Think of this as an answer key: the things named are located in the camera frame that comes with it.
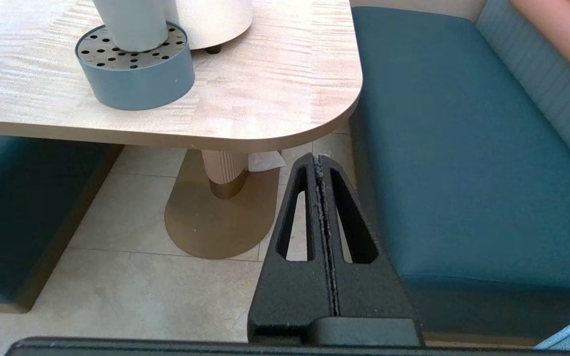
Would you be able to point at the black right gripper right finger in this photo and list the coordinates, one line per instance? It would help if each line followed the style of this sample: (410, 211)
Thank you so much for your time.
(369, 296)

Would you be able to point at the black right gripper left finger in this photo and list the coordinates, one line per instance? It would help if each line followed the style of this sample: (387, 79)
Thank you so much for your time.
(295, 296)

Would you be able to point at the light grey plastic cup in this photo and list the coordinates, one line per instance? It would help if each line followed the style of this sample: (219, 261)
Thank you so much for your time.
(134, 24)

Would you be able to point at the white crumpled paper scrap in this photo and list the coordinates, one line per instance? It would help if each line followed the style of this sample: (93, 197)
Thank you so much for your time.
(265, 160)

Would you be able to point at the blue ribbed booth bench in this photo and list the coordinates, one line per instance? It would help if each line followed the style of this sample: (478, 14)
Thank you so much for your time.
(18, 212)
(463, 148)

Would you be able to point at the large blue perforated drip tray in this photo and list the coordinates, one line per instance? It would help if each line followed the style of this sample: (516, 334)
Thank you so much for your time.
(136, 84)

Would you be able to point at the large clear water dispenser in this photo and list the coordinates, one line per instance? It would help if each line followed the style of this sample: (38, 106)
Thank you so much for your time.
(215, 22)

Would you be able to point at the pink bolster cushion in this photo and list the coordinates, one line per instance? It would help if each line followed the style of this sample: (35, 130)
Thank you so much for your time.
(567, 34)

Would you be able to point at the gold oval table base plate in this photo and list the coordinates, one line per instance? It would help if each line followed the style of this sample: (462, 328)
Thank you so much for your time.
(215, 227)

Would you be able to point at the beige fluted table pedestal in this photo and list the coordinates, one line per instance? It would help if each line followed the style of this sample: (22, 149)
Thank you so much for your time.
(225, 173)

